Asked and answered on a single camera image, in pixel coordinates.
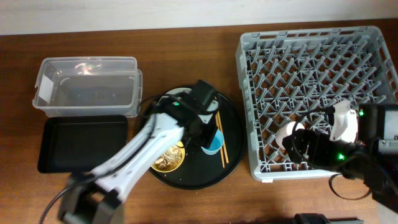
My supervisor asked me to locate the blue plastic cup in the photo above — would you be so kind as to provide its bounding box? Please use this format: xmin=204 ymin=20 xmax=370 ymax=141
xmin=201 ymin=129 xmax=224 ymax=156

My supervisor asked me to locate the wooden chopstick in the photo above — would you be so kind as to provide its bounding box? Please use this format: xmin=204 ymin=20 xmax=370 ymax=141
xmin=215 ymin=111 xmax=229 ymax=168
xmin=215 ymin=112 xmax=225 ymax=168

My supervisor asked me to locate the pink plastic cup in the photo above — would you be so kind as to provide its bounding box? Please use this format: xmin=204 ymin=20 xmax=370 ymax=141
xmin=275 ymin=121 xmax=296 ymax=149

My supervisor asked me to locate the grey round plate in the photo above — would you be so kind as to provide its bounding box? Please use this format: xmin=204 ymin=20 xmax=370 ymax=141
xmin=157 ymin=86 xmax=220 ymax=116

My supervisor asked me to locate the yellow bowl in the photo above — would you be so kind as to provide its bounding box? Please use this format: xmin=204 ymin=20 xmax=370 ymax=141
xmin=151 ymin=141 xmax=185 ymax=173

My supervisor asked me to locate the food scraps pile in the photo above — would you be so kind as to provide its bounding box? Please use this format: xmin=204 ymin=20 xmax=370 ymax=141
xmin=154 ymin=146 xmax=183 ymax=171

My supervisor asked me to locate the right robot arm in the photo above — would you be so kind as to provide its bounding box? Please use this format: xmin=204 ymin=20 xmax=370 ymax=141
xmin=276 ymin=100 xmax=397 ymax=212

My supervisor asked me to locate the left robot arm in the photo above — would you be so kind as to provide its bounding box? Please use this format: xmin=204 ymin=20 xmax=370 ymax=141
xmin=57 ymin=80 xmax=219 ymax=223

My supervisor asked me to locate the grey dishwasher rack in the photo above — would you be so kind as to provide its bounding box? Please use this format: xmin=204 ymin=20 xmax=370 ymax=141
xmin=236 ymin=26 xmax=397 ymax=183

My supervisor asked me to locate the round black serving tray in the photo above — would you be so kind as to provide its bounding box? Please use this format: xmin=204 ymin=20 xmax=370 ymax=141
xmin=149 ymin=93 xmax=247 ymax=190

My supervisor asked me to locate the black rectangular tray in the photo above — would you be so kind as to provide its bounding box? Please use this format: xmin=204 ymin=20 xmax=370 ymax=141
xmin=37 ymin=115 xmax=128 ymax=174

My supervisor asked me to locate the clear plastic storage bin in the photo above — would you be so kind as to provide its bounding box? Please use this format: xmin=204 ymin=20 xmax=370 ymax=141
xmin=32 ymin=57 xmax=142 ymax=117

